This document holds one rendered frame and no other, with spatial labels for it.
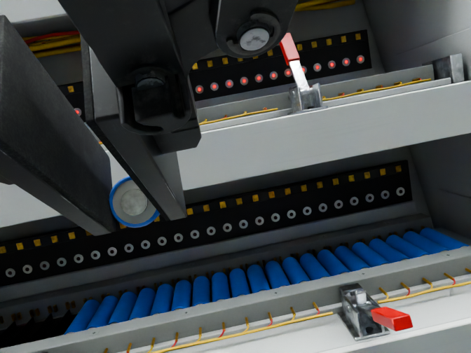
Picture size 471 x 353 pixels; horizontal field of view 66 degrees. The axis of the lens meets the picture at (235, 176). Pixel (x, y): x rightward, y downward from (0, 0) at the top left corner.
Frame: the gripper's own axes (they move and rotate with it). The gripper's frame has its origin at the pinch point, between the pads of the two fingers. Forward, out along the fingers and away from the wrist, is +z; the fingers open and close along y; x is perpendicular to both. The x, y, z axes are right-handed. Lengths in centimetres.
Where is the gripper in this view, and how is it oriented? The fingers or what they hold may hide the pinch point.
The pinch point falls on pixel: (104, 146)
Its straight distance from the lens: 10.8
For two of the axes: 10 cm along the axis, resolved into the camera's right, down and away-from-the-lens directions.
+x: 2.1, 9.1, -3.7
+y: -9.8, 2.0, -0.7
